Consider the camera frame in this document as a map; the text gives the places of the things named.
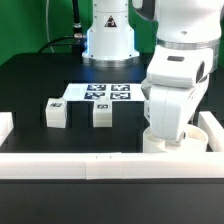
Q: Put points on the white fence bar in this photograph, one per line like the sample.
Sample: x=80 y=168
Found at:
x=209 y=124
x=93 y=166
x=6 y=125

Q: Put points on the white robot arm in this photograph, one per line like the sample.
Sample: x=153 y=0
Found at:
x=182 y=25

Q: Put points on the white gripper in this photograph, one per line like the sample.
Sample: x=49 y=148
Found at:
x=176 y=82

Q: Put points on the white marker sheet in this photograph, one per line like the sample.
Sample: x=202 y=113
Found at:
x=113 y=92

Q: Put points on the white right fence bar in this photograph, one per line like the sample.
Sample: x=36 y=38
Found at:
x=209 y=124

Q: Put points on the white round stool seat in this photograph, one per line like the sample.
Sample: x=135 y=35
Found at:
x=192 y=140

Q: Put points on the white front fence bar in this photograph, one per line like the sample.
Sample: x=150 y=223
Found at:
x=93 y=166

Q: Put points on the white left fence bar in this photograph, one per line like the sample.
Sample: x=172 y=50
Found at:
x=6 y=125

